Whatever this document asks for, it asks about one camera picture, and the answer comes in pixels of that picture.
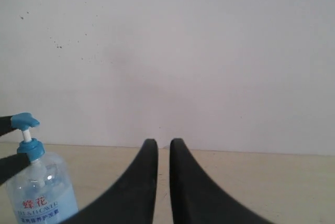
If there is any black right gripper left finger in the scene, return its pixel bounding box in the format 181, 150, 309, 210
63, 139, 158, 224

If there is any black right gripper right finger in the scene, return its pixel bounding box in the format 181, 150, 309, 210
170, 138, 271, 223

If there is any blue pump lotion bottle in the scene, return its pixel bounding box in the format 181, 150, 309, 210
6, 113, 79, 223

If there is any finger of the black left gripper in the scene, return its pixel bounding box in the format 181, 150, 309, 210
0, 116, 13, 137
0, 153, 29, 184

